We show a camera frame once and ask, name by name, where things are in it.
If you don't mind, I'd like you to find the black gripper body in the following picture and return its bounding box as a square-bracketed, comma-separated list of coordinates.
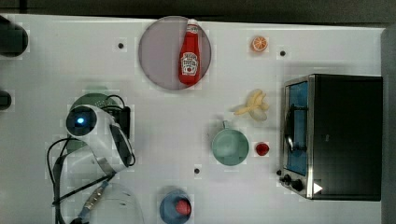
[112, 106, 131, 138]

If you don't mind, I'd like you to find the green oval strainer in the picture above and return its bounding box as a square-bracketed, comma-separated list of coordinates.
[65, 86, 125, 155]

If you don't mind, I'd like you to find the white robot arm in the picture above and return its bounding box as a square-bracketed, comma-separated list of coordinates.
[50, 105, 144, 224]

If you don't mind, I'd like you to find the grey round plate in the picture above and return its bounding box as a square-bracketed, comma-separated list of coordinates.
[138, 16, 211, 90]

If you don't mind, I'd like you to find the red ketchup bottle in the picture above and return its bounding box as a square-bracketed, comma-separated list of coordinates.
[178, 20, 201, 86]

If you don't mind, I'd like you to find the blue bowl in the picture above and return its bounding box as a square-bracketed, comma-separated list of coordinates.
[160, 189, 192, 224]

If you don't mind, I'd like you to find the red fruit in bowl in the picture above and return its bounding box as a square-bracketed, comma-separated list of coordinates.
[176, 200, 191, 216]

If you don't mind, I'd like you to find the small black cylinder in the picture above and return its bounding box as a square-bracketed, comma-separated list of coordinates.
[0, 91, 12, 110]

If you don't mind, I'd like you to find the large black cylinder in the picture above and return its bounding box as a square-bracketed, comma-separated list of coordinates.
[0, 16, 29, 57]

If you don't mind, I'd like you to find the peeled yellow banana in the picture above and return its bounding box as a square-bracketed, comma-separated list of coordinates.
[233, 89, 269, 121]

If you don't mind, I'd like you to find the small red strawberry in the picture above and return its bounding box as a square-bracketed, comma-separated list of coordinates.
[255, 142, 270, 156]

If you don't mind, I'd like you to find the orange slice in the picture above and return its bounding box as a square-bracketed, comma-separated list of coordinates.
[250, 36, 268, 52]

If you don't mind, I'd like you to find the black toaster oven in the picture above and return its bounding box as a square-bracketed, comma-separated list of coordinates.
[276, 74, 383, 202]

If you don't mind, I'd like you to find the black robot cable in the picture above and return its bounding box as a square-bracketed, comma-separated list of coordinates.
[46, 93, 136, 224]

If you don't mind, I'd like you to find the green cup with handle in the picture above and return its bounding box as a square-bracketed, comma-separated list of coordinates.
[211, 120, 249, 166]

